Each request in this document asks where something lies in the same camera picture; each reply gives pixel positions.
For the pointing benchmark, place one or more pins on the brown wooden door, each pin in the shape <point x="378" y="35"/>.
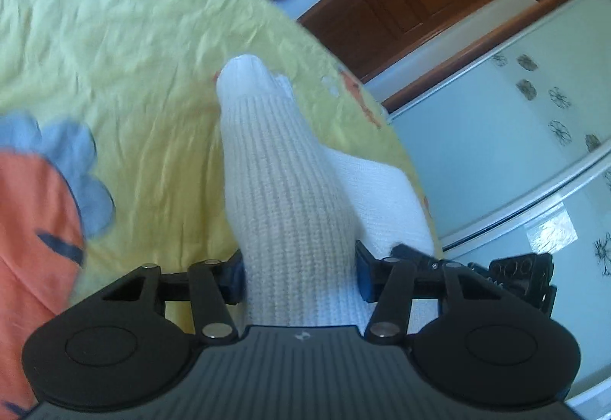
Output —
<point x="405" y="9"/>

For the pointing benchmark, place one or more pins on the glass wardrobe door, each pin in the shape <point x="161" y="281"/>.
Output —
<point x="477" y="152"/>

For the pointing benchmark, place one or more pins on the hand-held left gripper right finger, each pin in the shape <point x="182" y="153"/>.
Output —
<point x="367" y="269"/>

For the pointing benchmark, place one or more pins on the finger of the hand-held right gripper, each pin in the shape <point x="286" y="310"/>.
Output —
<point x="420" y="256"/>

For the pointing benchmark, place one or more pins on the brown wooden door frame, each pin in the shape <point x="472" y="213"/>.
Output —
<point x="477" y="52"/>

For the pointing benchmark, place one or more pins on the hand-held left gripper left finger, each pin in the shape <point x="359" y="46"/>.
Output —
<point x="234" y="279"/>

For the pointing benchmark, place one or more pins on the yellow printed bed sheet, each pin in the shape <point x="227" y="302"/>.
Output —
<point x="143" y="66"/>

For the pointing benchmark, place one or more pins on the white knit sweater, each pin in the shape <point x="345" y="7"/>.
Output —
<point x="286" y="210"/>

